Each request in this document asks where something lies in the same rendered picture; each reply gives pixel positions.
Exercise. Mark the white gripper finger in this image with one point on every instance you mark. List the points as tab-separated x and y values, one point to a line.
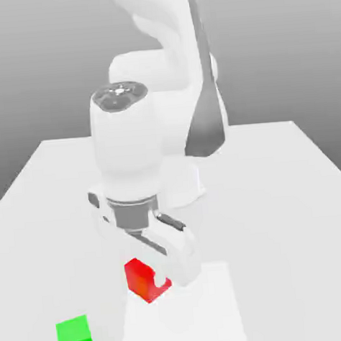
161	276

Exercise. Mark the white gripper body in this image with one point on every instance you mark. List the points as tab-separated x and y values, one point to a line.
180	253

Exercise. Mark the small red cube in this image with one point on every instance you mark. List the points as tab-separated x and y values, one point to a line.
140	279

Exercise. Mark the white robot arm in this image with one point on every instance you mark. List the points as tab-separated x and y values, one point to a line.
122	145

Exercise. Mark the small green cube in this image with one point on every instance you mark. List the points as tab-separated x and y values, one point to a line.
75	339

